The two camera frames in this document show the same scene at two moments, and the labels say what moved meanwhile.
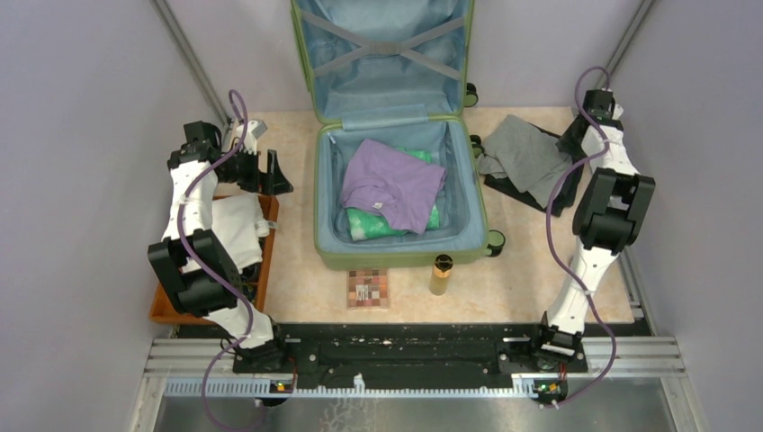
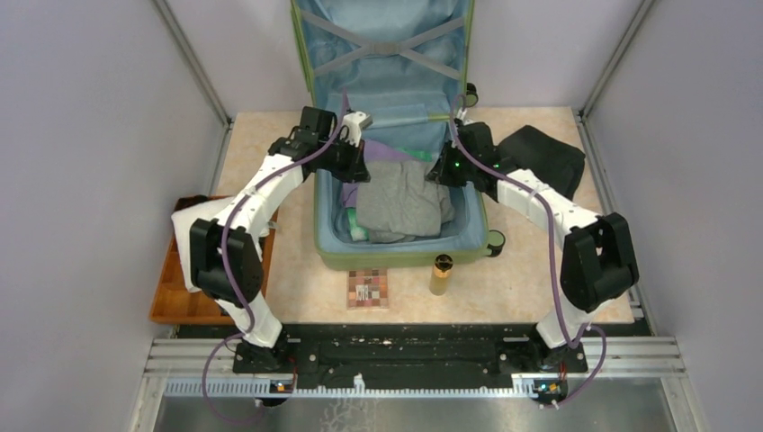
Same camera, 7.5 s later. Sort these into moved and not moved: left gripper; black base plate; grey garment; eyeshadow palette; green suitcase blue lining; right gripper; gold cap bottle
Moved: right gripper; grey garment; left gripper
Not moved: black base plate; gold cap bottle; eyeshadow palette; green suitcase blue lining
